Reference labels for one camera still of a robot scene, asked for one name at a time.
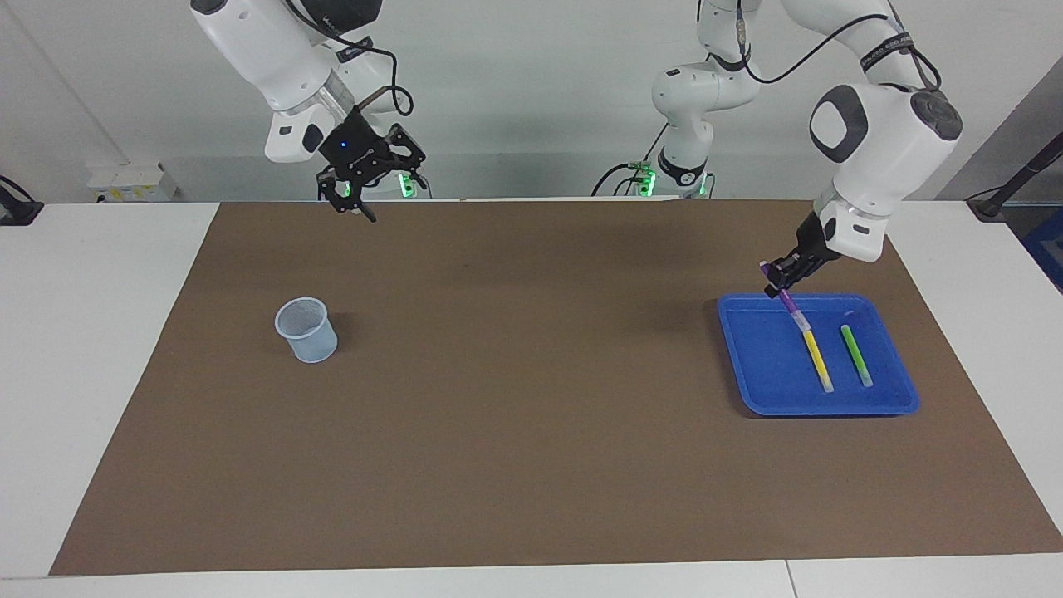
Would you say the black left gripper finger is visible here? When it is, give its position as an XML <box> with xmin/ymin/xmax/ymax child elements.
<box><xmin>762</xmin><ymin>256</ymin><xmax>808</xmax><ymax>299</ymax></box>
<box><xmin>789</xmin><ymin>254</ymin><xmax>828</xmax><ymax>287</ymax></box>

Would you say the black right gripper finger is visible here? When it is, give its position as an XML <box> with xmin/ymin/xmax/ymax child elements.
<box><xmin>317</xmin><ymin>166</ymin><xmax>378</xmax><ymax>223</ymax></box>
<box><xmin>384</xmin><ymin>124</ymin><xmax>430</xmax><ymax>194</ymax></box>

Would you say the purple pen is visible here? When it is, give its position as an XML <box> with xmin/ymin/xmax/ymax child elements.
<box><xmin>758</xmin><ymin>261</ymin><xmax>810</xmax><ymax>335</ymax></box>

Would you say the yellow pen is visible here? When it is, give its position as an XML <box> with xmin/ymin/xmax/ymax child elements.
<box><xmin>801</xmin><ymin>329</ymin><xmax>835</xmax><ymax>395</ymax></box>

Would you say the green pen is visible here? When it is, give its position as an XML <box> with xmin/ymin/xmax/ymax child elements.
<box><xmin>840</xmin><ymin>324</ymin><xmax>874</xmax><ymax>389</ymax></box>

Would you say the blue plastic tray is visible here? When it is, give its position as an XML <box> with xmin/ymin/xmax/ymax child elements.
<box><xmin>716</xmin><ymin>292</ymin><xmax>921</xmax><ymax>418</ymax></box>

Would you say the translucent plastic cup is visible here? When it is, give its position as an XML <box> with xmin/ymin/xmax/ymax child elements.
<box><xmin>274</xmin><ymin>297</ymin><xmax>340</xmax><ymax>365</ymax></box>

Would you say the black stand pole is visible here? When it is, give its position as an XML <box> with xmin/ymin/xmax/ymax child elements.
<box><xmin>967</xmin><ymin>129</ymin><xmax>1063</xmax><ymax>222</ymax></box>

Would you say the blue box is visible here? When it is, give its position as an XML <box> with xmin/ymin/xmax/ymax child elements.
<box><xmin>1021</xmin><ymin>206</ymin><xmax>1063</xmax><ymax>294</ymax></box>

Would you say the brown table mat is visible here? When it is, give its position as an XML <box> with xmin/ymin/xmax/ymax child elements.
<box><xmin>48</xmin><ymin>198</ymin><xmax>1063</xmax><ymax>577</ymax></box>

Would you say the black base cable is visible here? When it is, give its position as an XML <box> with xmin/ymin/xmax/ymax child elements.
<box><xmin>590</xmin><ymin>120</ymin><xmax>670</xmax><ymax>199</ymax></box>
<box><xmin>317</xmin><ymin>170</ymin><xmax>434</xmax><ymax>201</ymax></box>

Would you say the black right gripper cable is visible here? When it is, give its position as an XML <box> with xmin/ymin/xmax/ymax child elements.
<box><xmin>336</xmin><ymin>37</ymin><xmax>414</xmax><ymax>119</ymax></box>

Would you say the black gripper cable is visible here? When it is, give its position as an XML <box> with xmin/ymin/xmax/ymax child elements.
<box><xmin>336</xmin><ymin>37</ymin><xmax>414</xmax><ymax>119</ymax></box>
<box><xmin>734</xmin><ymin>0</ymin><xmax>944</xmax><ymax>94</ymax></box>

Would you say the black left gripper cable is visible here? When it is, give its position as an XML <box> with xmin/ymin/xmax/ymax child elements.
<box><xmin>734</xmin><ymin>0</ymin><xmax>944</xmax><ymax>94</ymax></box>

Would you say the black clamp mount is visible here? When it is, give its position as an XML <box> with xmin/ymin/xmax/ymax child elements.
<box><xmin>0</xmin><ymin>175</ymin><xmax>45</xmax><ymax>228</ymax></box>

